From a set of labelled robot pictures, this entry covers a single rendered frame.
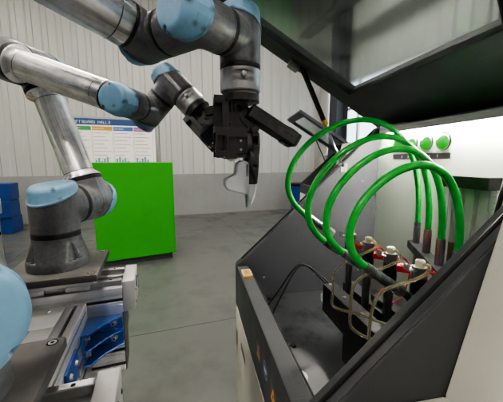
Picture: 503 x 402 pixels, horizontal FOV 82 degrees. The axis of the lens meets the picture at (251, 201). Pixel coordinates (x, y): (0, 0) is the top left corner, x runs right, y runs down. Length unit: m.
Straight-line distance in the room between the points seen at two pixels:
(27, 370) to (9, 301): 0.26
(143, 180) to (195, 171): 3.41
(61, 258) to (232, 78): 0.64
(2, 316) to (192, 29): 0.40
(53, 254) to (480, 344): 0.90
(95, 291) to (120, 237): 3.07
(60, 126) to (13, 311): 0.80
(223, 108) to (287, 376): 0.49
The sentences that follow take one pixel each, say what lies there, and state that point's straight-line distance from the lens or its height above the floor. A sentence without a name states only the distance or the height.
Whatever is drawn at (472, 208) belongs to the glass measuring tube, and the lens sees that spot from 0.87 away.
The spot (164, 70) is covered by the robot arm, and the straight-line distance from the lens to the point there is 0.89.
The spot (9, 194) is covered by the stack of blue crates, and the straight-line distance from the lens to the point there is 6.73.
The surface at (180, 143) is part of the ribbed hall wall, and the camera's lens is 7.18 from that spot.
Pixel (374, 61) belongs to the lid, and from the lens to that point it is 0.94.
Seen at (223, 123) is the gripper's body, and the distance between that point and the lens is 0.54.
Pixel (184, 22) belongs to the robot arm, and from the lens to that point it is 0.48.
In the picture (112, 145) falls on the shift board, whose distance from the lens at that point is 7.11.
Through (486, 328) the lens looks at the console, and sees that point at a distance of 0.54.
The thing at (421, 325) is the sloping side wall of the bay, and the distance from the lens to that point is 0.50.
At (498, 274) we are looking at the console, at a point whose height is 1.17.
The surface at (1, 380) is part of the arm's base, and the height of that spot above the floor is 1.06.
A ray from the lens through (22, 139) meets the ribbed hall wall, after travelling 7.57.
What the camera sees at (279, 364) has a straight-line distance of 0.62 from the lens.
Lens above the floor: 1.33
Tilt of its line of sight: 8 degrees down
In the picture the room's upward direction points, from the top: straight up
